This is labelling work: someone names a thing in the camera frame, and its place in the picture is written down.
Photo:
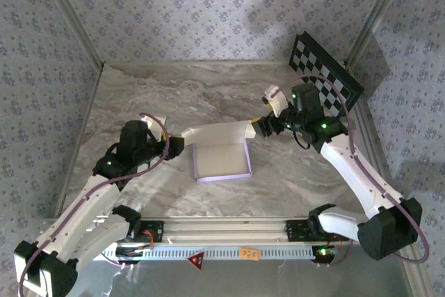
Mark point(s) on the white paper box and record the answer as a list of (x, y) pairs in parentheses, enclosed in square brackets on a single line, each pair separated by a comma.
[(219, 161)]

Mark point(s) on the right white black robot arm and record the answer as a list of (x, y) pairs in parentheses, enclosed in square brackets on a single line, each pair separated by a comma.
[(358, 172)]

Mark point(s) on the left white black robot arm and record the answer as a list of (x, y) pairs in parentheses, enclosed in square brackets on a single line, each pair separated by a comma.
[(83, 206)]

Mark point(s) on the black white checkerboard panel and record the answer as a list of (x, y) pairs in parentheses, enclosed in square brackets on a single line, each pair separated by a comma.
[(333, 78)]

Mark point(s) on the orange label sticker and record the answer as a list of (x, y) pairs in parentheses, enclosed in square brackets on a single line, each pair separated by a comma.
[(249, 254)]

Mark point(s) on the red triangle warning sticker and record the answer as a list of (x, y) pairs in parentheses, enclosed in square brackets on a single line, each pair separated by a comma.
[(195, 260)]

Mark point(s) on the grey metal sheet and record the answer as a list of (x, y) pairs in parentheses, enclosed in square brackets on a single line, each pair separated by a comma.
[(243, 283)]

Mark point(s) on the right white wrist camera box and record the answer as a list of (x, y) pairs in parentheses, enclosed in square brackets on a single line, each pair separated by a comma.
[(276, 100)]

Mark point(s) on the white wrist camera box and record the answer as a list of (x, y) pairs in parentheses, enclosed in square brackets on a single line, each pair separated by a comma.
[(158, 124), (276, 100)]

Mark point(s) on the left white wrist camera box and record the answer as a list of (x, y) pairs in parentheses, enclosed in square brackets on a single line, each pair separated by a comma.
[(158, 124)]

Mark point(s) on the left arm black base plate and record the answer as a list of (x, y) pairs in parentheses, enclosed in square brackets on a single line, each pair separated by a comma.
[(153, 231)]

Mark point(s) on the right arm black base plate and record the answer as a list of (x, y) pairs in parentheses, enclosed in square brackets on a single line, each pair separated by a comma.
[(295, 231)]

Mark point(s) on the long aluminium base rail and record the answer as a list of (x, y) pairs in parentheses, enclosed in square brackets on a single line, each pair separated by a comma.
[(226, 229)]

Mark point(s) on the aluminium frame post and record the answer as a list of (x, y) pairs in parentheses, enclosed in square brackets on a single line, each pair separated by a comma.
[(71, 15), (374, 15)]

